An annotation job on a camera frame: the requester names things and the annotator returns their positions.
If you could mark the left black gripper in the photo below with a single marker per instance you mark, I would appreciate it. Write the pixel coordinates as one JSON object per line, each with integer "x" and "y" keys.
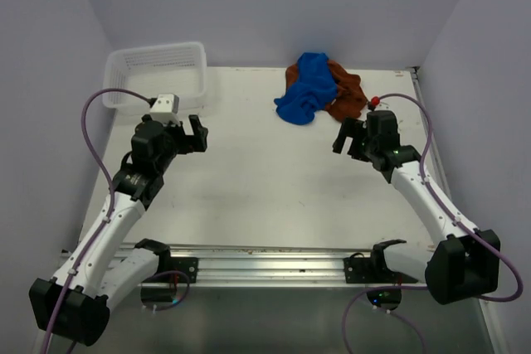
{"x": 196, "y": 143}

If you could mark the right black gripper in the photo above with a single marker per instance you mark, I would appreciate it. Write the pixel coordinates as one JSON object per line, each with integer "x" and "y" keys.
{"x": 350, "y": 128}

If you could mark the blue towel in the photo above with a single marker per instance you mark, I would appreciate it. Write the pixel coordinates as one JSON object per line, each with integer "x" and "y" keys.
{"x": 313, "y": 88}

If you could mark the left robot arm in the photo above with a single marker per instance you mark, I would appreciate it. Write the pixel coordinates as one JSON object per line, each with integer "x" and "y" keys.
{"x": 77, "y": 301}

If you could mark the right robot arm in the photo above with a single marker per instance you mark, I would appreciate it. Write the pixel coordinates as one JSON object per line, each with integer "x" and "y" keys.
{"x": 462, "y": 264}

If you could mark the brown towel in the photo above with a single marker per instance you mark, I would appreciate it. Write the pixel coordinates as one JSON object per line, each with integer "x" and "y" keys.
{"x": 350, "y": 99}

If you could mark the white plastic basket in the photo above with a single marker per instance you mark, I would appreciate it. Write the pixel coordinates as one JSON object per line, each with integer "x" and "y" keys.
{"x": 178, "y": 68}

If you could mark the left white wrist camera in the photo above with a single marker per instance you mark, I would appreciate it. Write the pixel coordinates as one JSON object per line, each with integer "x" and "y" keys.
{"x": 164, "y": 104}

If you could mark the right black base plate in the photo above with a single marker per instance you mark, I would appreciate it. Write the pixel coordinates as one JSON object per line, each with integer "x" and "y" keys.
{"x": 361, "y": 269}

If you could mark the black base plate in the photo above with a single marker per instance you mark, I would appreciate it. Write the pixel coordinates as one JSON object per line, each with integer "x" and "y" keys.
{"x": 187, "y": 265}
{"x": 361, "y": 269}

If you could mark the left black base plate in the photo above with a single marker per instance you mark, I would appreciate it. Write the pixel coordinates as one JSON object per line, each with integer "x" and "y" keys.
{"x": 187, "y": 265}

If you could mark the aluminium mounting rail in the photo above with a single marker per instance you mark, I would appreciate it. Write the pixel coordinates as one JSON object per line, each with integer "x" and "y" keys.
{"x": 277, "y": 268}

